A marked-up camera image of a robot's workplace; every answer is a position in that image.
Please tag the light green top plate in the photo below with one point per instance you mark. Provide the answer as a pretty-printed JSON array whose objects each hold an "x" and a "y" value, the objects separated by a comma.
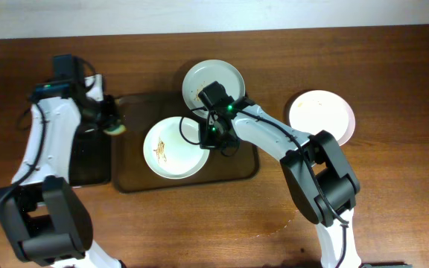
[{"x": 206, "y": 72}]

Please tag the large brown tray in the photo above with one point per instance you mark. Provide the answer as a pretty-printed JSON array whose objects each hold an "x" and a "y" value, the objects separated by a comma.
[{"x": 130, "y": 172}]

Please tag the pink white plate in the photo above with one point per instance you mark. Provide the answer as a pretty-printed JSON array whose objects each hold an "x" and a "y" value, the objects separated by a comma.
[{"x": 316, "y": 110}]

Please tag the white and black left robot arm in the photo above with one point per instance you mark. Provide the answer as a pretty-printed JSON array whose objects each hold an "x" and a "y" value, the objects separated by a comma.
[{"x": 43, "y": 219}]

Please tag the small black tray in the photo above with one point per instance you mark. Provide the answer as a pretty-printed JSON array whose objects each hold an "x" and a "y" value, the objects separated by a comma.
[{"x": 90, "y": 161}]

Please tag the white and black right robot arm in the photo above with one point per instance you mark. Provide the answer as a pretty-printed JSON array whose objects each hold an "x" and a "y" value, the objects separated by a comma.
[{"x": 320, "y": 180}]

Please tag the pale green plate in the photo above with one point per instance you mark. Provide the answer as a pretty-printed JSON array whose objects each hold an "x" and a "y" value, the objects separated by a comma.
[{"x": 169, "y": 149}]

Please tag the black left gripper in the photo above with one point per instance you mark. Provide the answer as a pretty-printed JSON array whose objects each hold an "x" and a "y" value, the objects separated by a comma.
[{"x": 107, "y": 112}]

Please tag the yellow green sponge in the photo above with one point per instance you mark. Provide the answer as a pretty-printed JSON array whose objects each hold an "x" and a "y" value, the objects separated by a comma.
[{"x": 115, "y": 130}]

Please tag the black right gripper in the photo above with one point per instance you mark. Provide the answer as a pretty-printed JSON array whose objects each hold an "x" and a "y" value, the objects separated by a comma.
[{"x": 207, "y": 134}]

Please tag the dark object at bottom edge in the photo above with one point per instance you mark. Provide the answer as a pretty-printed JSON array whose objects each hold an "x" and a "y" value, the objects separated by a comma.
[{"x": 386, "y": 265}]

